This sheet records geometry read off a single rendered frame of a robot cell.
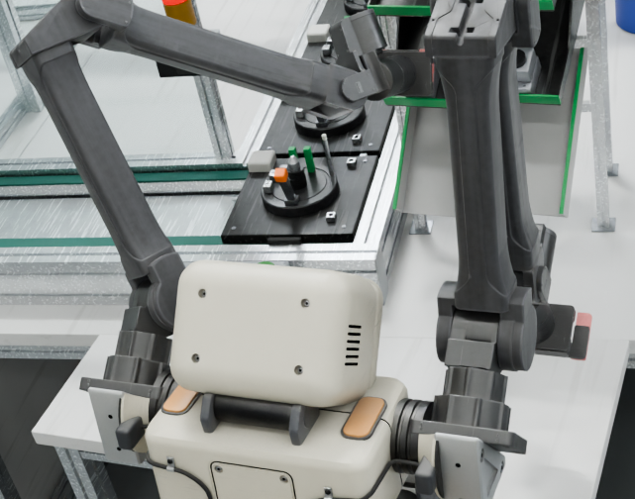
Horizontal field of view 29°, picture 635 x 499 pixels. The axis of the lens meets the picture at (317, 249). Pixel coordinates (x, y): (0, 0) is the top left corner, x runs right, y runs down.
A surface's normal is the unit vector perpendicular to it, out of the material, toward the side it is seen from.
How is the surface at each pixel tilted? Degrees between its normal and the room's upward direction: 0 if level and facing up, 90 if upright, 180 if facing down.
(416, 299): 0
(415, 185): 45
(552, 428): 0
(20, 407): 90
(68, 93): 61
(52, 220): 0
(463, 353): 37
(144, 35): 66
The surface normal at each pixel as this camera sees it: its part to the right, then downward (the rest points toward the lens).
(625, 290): -0.18, -0.79
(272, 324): -0.37, -0.08
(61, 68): 0.51, 0.08
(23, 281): -0.22, 0.62
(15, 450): 0.96, -0.01
